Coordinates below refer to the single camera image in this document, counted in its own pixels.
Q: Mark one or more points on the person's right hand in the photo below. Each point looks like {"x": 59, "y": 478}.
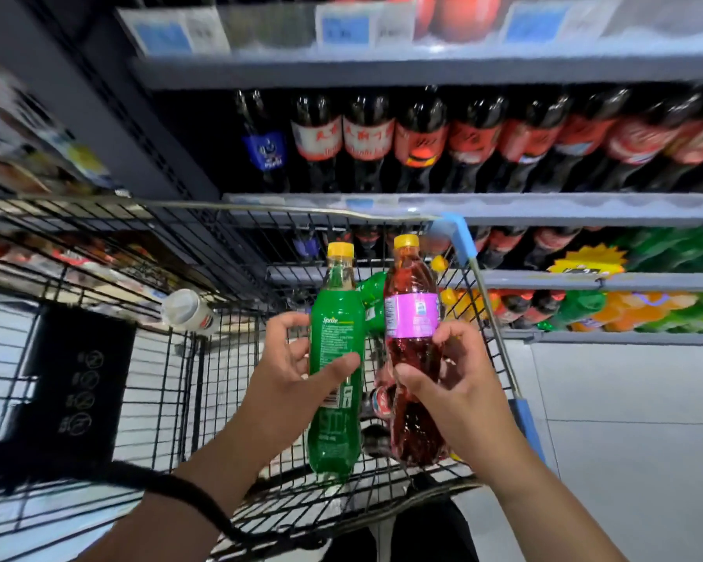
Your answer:
{"x": 475, "y": 415}

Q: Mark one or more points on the row of shelf price tags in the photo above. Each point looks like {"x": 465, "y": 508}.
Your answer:
{"x": 346, "y": 27}

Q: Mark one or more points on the grey store shelving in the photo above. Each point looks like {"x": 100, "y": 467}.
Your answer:
{"x": 445, "y": 70}

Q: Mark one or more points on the white paper cup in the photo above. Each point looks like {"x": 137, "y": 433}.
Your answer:
{"x": 190, "y": 312}

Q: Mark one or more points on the red cola bottle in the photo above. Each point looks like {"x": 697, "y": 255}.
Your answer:
{"x": 466, "y": 15}
{"x": 404, "y": 6}

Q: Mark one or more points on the person's left hand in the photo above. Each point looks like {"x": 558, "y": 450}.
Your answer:
{"x": 281, "y": 398}

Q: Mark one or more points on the green soda bottle yellow cap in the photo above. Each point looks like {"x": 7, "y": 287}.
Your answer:
{"x": 337, "y": 333}

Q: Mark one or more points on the pile of bottles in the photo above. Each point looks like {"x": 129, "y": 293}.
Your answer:
{"x": 373, "y": 298}

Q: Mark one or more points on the purple label bottle yellow cap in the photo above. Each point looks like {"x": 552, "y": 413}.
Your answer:
{"x": 412, "y": 310}

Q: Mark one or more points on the yellow starburst promo sign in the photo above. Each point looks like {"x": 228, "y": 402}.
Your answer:
{"x": 588, "y": 260}

